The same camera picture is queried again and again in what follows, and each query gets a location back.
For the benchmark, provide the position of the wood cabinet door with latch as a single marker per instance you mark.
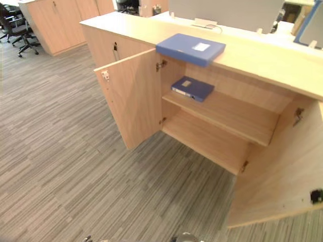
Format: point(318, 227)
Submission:
point(133, 100)

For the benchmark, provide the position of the blue folder with white label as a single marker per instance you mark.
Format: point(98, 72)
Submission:
point(186, 49)

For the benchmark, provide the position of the blue folder with grey label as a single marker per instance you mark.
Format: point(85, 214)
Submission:
point(193, 88)

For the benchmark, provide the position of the metal door hinge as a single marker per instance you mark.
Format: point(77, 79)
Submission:
point(160, 65)

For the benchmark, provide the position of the wood cabinet shelf board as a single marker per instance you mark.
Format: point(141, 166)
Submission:
point(222, 117)

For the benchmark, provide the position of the light wood office cabinet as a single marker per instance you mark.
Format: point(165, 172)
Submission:
point(227, 83)

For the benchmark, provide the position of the wood cabinet door with lock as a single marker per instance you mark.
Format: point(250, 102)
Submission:
point(280, 166)

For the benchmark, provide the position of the light wood storage cabinet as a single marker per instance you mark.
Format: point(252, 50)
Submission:
point(60, 22)

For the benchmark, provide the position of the black office chair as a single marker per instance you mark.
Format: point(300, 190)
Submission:
point(16, 29)

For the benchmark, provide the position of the pen holder cup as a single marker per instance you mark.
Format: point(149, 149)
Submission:
point(156, 10)

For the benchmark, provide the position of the grey desk partition panel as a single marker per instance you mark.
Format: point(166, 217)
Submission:
point(224, 12)

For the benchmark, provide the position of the blue framed partition panel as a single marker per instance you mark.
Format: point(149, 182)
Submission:
point(310, 24)

